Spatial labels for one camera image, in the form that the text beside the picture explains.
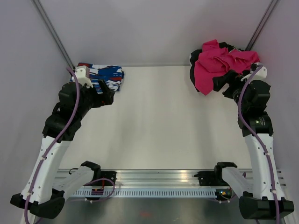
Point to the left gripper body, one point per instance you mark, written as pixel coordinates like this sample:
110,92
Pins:
93,99

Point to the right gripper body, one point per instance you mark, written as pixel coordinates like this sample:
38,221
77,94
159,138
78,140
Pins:
234,90

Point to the pink trousers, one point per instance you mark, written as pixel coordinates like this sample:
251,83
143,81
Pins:
222,63

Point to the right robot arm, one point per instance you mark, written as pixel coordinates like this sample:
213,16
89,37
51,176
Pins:
263,199

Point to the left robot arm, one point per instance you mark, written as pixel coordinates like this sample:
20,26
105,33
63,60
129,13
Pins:
43,196

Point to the folded blue patterned trousers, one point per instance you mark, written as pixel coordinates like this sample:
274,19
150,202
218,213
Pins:
113,75

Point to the black patterned clothes pile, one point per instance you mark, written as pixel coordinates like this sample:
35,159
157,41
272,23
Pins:
198,67

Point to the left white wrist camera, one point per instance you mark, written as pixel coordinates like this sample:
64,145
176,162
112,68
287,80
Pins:
83,76

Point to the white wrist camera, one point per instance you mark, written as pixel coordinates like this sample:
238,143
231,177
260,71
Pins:
83,76
257,72

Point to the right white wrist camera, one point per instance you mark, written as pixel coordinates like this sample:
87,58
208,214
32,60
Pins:
257,72

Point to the left frame post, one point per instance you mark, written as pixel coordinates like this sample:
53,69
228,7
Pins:
52,31

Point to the frame post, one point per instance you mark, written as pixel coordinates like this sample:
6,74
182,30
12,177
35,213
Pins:
52,31
267,14

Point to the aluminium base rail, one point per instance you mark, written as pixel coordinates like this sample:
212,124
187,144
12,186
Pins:
163,178

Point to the slotted cable duct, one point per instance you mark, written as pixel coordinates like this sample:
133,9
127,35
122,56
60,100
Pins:
151,193

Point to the right frame post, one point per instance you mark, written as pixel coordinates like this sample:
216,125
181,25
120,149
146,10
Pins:
267,14

